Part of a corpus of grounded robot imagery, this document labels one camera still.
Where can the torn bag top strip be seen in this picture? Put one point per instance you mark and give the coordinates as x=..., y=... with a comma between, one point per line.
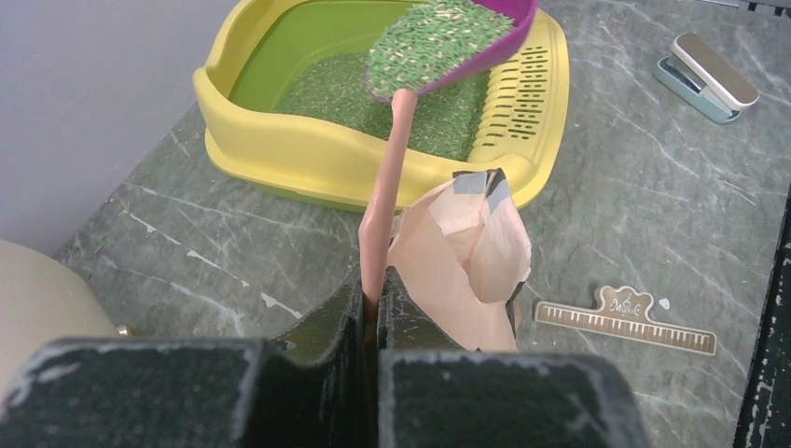
x=623, y=312

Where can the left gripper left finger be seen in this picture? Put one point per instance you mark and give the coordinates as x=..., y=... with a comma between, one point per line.
x=298, y=389

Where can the white orange cylindrical bin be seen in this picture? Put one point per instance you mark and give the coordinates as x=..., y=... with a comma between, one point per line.
x=42, y=301

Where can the yellow green litter box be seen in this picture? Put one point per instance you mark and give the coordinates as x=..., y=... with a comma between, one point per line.
x=263, y=46

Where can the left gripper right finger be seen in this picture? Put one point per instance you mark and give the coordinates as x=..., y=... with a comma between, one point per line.
x=434, y=393

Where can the magenta plastic scoop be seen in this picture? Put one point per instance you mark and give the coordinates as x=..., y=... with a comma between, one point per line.
x=435, y=43

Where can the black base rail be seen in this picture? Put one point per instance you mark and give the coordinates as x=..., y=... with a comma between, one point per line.
x=764, y=417

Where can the pink cat litter bag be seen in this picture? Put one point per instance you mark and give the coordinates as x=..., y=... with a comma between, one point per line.
x=461, y=250

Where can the small white grey clip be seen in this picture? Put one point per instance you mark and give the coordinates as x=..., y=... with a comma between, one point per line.
x=705, y=80

